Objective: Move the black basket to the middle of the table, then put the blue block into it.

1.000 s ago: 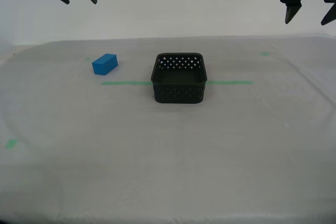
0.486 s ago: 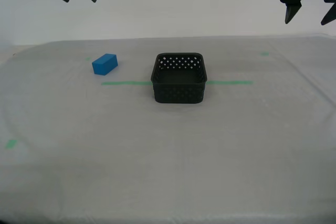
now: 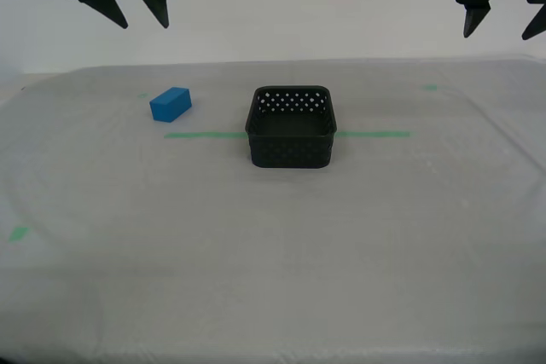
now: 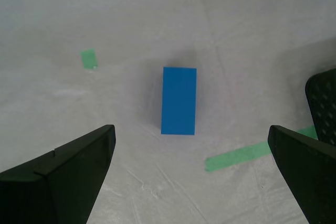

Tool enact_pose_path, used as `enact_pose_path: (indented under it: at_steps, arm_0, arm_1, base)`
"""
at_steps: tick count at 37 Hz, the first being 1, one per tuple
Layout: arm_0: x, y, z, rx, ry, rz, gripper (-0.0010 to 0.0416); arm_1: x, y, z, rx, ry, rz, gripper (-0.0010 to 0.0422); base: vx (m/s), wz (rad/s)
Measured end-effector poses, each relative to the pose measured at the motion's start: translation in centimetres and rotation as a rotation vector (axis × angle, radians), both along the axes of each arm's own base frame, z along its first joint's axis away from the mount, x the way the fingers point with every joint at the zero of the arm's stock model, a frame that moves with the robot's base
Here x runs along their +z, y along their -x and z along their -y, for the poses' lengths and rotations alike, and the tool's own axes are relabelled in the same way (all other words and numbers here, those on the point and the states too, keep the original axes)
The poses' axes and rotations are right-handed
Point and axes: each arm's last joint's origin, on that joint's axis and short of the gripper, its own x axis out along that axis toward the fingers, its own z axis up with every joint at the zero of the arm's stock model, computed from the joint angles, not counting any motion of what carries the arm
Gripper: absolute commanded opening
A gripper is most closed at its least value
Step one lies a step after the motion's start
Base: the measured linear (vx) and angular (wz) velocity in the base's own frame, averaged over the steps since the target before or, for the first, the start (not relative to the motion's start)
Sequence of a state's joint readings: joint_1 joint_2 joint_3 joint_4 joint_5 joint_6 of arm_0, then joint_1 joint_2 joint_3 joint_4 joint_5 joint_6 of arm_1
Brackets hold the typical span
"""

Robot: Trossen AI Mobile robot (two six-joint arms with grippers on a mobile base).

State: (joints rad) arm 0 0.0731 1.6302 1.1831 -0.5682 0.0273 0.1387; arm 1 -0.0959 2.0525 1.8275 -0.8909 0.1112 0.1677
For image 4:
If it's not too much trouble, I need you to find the blue rectangular block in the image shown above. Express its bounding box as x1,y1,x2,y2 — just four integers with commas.
160,66,197,136

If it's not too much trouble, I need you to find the black perforated plastic basket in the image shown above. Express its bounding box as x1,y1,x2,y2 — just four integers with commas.
304,68,336,146

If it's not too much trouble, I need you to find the long green tape strip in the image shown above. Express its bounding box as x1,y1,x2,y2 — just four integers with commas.
204,125,319,174

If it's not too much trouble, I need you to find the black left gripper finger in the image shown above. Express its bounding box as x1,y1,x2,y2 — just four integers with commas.
0,124,117,224
267,125,336,224

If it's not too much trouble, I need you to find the small green tape mark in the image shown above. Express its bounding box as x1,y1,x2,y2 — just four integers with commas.
80,48,99,70

